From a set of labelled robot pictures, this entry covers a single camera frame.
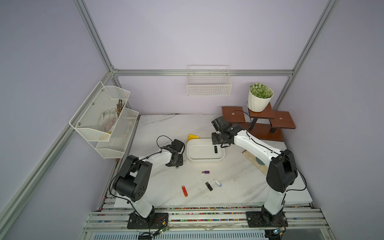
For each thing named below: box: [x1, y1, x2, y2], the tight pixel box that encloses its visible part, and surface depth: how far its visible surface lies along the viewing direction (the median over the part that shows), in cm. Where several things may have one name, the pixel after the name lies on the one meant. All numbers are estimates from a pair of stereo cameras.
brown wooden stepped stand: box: [221, 102, 296, 142], surface depth 101 cm
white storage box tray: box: [186, 138, 225, 161], surface depth 102 cm
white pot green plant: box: [247, 82, 275, 113], surface depth 85 cm
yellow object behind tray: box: [188, 134, 200, 141], surface depth 110 cm
